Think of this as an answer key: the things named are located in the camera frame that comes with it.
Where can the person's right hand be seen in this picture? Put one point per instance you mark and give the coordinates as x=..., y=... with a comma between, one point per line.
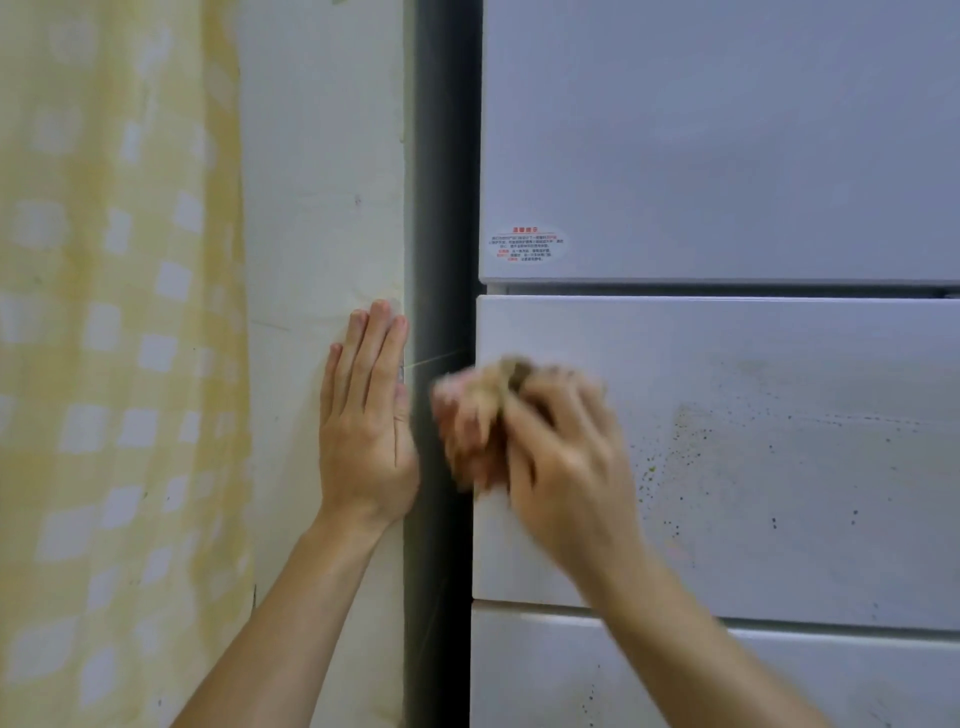
x=577, y=487

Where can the person's left hand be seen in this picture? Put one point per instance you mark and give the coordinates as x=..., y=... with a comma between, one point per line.
x=367, y=457

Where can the person's left little finger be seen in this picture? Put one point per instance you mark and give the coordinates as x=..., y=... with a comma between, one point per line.
x=334, y=382

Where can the person's left thumb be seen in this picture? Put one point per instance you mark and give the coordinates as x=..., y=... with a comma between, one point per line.
x=406, y=427

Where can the person's left middle finger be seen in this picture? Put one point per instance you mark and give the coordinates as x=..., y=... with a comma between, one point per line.
x=376, y=352

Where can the person's right fingers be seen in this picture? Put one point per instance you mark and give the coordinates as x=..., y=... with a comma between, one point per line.
x=547, y=420

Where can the beige cleaning cloth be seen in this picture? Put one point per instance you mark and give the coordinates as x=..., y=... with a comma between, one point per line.
x=480, y=405

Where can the person's right forearm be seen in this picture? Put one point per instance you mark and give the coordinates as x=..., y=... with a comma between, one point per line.
x=697, y=652

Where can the person's left forearm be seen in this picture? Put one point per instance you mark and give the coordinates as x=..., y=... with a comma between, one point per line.
x=300, y=630

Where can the white sticker with red print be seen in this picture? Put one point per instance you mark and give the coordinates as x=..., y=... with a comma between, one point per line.
x=528, y=244

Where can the white refrigerator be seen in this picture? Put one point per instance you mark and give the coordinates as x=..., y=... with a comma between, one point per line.
x=750, y=450

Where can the yellow checked curtain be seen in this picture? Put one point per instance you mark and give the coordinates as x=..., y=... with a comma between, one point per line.
x=112, y=375

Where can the white refrigerator drawer front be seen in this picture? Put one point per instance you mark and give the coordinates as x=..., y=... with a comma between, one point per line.
x=540, y=675
x=787, y=487

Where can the large white refrigerator door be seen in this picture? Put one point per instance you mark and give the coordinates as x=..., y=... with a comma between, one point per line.
x=712, y=127

